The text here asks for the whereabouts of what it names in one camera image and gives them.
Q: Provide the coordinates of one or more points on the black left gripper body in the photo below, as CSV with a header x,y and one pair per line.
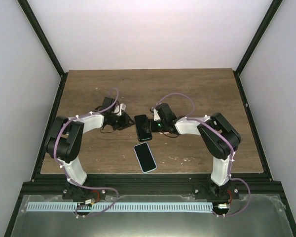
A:
x,y
118,124

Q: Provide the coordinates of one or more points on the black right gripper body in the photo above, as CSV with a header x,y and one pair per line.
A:
x,y
160,128

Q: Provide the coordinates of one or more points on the black phone case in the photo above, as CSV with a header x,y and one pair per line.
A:
x,y
135,128

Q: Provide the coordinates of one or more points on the light blue phone case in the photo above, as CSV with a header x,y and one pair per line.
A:
x,y
145,157

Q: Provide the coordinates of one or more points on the purple-edged smartphone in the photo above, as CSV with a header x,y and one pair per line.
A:
x,y
144,157

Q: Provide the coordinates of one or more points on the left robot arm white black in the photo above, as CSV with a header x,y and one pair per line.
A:
x,y
63,142

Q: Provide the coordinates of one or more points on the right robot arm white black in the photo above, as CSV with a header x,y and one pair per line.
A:
x,y
219,136

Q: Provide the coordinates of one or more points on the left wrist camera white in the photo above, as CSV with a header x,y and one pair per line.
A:
x,y
120,108

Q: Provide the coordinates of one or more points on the light blue slotted cable duct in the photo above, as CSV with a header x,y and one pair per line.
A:
x,y
198,207

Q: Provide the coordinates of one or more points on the metal base plate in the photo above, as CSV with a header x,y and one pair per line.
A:
x,y
258,216

